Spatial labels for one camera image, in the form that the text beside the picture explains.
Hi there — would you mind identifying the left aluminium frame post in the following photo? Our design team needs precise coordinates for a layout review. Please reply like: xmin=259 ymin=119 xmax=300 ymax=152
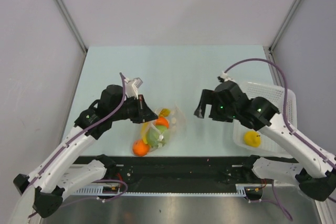
xmin=53 ymin=0 xmax=88 ymax=56

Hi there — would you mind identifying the white perforated plastic basket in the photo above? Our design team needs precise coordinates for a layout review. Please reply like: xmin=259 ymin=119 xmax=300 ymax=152
xmin=233 ymin=81 xmax=299 ymax=156

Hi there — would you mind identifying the aluminium frame post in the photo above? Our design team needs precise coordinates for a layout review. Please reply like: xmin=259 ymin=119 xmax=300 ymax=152
xmin=53 ymin=0 xmax=88 ymax=56
xmin=268 ymin=0 xmax=303 ymax=53

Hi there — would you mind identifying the yellow fake bell pepper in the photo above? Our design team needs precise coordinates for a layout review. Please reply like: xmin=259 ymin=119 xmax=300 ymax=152
xmin=243 ymin=131 xmax=261 ymax=148

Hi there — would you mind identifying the clear zip top bag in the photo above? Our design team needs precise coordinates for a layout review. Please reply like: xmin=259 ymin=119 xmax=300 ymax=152
xmin=132 ymin=105 xmax=186 ymax=157

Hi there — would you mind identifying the right aluminium frame post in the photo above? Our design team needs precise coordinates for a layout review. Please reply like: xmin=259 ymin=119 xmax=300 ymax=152
xmin=268 ymin=0 xmax=303 ymax=53

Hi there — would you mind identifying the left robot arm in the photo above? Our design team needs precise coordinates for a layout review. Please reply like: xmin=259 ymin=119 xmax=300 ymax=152
xmin=10 ymin=78 xmax=158 ymax=223

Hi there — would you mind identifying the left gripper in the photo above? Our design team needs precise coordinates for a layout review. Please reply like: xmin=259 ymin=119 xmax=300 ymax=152
xmin=110 ymin=94 xmax=158 ymax=124

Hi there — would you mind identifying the white slotted cable duct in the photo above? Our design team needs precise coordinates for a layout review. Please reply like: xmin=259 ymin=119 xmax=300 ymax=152
xmin=72 ymin=184 xmax=263 ymax=198

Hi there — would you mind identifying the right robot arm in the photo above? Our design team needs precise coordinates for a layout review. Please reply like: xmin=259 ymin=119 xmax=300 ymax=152
xmin=194 ymin=81 xmax=335 ymax=201

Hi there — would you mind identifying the yellow fake banana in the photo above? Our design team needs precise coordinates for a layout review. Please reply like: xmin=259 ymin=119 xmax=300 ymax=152
xmin=140 ymin=122 xmax=151 ymax=145

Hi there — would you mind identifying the green fake cabbage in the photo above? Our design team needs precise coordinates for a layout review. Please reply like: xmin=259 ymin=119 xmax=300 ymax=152
xmin=147 ymin=125 xmax=170 ymax=148

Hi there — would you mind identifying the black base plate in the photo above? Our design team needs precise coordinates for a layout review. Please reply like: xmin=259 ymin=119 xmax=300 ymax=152
xmin=70 ymin=155 xmax=295 ymax=194

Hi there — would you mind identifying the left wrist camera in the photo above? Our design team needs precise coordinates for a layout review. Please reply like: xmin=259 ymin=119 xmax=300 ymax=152
xmin=124 ymin=77 xmax=143 ymax=99

